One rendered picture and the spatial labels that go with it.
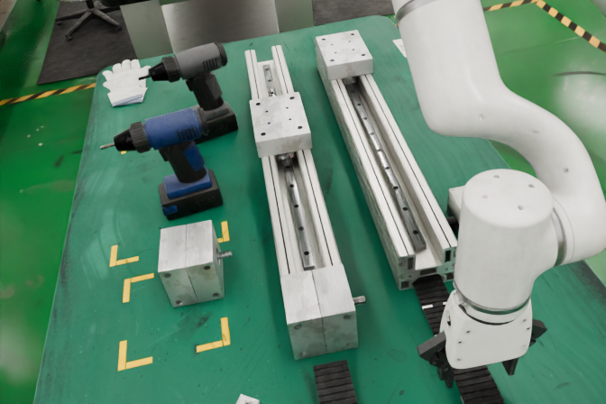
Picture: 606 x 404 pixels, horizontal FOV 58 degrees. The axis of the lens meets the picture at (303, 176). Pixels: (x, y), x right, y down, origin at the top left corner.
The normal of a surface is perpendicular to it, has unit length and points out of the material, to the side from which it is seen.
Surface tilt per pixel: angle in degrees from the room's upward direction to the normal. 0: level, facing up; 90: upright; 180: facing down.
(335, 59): 0
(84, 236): 0
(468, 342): 88
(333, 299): 0
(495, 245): 90
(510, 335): 90
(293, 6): 90
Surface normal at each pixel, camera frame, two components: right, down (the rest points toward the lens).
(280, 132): -0.11, -0.76
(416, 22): -0.73, 0.11
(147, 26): 0.18, 0.62
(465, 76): -0.07, -0.06
